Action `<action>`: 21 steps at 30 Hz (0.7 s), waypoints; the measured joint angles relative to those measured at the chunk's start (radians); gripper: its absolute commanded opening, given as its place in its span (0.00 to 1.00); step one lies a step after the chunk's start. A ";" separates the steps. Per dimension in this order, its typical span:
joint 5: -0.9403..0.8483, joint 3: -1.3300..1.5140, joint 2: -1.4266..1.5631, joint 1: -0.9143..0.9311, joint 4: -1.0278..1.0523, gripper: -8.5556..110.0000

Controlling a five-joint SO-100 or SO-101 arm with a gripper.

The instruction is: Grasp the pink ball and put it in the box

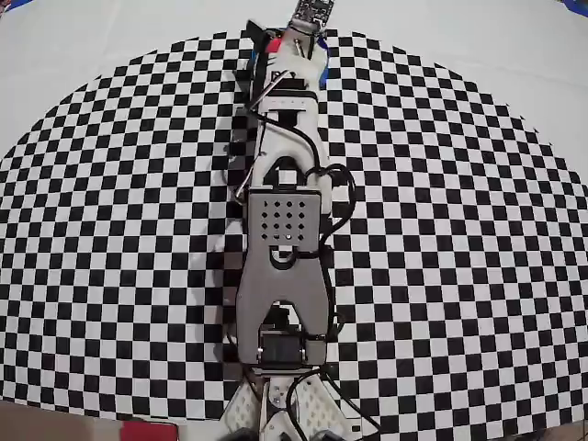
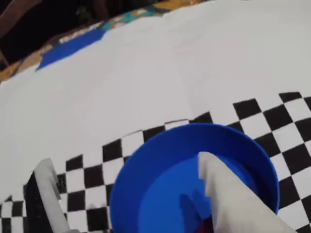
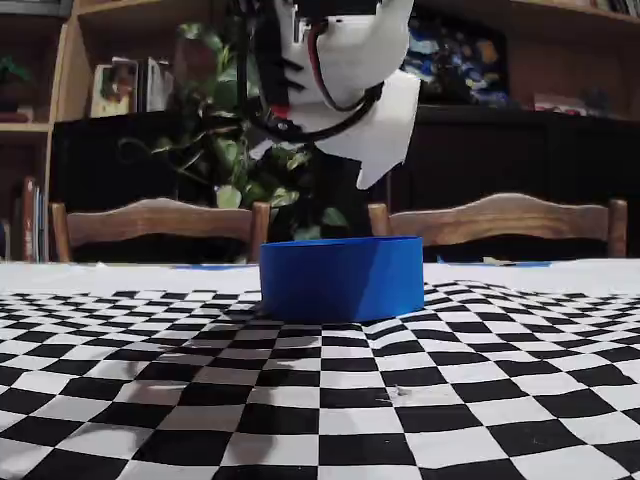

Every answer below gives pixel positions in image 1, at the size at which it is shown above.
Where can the blue round box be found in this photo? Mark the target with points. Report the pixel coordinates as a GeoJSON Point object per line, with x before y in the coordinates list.
{"type": "Point", "coordinates": [324, 69]}

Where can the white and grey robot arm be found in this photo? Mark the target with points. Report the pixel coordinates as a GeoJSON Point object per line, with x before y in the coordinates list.
{"type": "Point", "coordinates": [285, 275]}

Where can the red flat box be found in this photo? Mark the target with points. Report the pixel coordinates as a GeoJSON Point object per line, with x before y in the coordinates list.
{"type": "Point", "coordinates": [149, 432]}

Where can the black white checkered mat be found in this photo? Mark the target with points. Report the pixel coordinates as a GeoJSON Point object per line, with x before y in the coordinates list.
{"type": "Point", "coordinates": [459, 229]}

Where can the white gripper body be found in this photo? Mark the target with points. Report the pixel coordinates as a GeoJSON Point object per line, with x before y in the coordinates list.
{"type": "Point", "coordinates": [288, 107]}

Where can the small camera board with mount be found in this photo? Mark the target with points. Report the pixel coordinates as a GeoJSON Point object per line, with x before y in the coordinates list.
{"type": "Point", "coordinates": [314, 9]}

